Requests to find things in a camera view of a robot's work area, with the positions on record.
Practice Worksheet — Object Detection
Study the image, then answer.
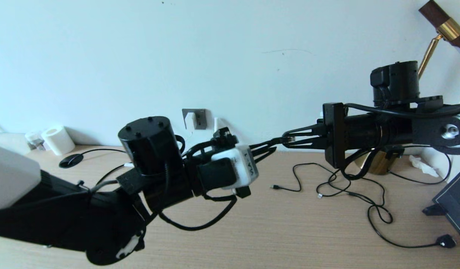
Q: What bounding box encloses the black ethernet cable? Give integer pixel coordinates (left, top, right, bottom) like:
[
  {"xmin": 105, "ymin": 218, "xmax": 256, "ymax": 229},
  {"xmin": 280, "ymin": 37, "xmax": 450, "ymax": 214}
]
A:
[{"xmin": 79, "ymin": 136, "xmax": 295, "ymax": 187}]

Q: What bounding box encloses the white power adapter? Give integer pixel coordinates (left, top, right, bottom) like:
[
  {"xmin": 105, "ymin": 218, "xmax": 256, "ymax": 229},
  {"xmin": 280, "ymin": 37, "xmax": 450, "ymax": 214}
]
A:
[{"xmin": 184, "ymin": 112, "xmax": 197, "ymax": 132}]

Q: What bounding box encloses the white router with antennas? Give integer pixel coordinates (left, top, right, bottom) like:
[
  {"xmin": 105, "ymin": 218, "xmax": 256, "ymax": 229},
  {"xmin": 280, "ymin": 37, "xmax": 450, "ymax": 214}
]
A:
[{"xmin": 124, "ymin": 117, "xmax": 225, "ymax": 167}]

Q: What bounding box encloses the crumpled white tissue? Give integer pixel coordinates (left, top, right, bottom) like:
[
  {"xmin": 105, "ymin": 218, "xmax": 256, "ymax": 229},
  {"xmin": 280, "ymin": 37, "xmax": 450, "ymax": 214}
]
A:
[{"xmin": 408, "ymin": 155, "xmax": 439, "ymax": 178}]

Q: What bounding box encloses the black round desk grommet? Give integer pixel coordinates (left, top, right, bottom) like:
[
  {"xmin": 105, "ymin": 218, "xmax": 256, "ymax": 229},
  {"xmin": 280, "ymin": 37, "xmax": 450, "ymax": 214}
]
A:
[{"xmin": 59, "ymin": 153, "xmax": 84, "ymax": 168}]

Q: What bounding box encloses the brass desk lamp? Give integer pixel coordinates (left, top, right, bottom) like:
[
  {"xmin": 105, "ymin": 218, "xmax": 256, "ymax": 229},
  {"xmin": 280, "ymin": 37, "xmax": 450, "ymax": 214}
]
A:
[{"xmin": 355, "ymin": 0, "xmax": 460, "ymax": 175}]

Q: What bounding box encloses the white paper roll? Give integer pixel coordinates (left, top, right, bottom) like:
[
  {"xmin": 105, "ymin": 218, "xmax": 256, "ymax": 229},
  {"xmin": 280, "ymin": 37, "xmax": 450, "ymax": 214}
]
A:
[{"xmin": 41, "ymin": 126, "xmax": 76, "ymax": 156}]

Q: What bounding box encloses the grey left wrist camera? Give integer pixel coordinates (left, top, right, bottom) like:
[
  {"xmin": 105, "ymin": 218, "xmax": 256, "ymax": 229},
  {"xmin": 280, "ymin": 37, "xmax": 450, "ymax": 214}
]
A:
[{"xmin": 211, "ymin": 145, "xmax": 260, "ymax": 189}]

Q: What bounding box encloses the black usb charging cable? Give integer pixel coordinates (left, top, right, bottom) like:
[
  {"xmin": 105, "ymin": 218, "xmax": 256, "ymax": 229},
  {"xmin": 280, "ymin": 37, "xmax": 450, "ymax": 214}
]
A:
[{"xmin": 270, "ymin": 163, "xmax": 366, "ymax": 198}]

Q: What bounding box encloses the black right camera cable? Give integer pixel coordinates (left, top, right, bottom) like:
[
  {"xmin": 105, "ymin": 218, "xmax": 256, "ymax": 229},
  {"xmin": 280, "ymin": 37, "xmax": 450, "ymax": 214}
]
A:
[{"xmin": 340, "ymin": 103, "xmax": 460, "ymax": 181}]

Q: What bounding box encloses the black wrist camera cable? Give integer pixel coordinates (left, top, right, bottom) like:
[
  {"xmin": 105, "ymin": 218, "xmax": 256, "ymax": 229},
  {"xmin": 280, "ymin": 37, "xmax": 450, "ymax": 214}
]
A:
[{"xmin": 157, "ymin": 127, "xmax": 239, "ymax": 231}]

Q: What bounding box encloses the grey wall socket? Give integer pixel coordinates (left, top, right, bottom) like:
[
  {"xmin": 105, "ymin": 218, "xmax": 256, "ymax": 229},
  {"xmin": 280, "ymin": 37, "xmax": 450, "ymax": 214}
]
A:
[{"xmin": 182, "ymin": 109, "xmax": 207, "ymax": 130}]

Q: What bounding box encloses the black cable bundle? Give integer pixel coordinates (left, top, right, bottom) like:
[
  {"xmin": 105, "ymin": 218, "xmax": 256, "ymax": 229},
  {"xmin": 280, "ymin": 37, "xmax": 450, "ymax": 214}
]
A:
[{"xmin": 327, "ymin": 144, "xmax": 457, "ymax": 249}]

